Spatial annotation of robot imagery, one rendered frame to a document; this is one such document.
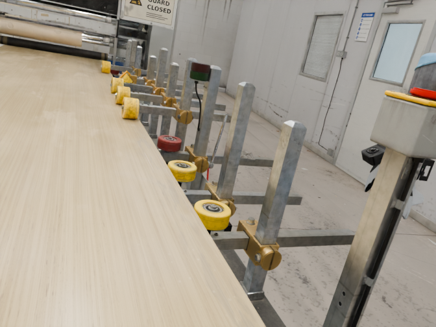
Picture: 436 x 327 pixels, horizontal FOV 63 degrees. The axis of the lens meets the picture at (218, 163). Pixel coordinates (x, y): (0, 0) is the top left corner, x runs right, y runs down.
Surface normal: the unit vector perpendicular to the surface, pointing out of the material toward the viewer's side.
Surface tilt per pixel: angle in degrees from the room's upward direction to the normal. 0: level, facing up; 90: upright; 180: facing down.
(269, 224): 90
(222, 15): 90
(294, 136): 90
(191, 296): 0
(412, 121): 90
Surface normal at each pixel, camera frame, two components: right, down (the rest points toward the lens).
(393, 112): -0.92, -0.06
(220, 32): 0.24, 0.35
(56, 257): 0.19, -0.93
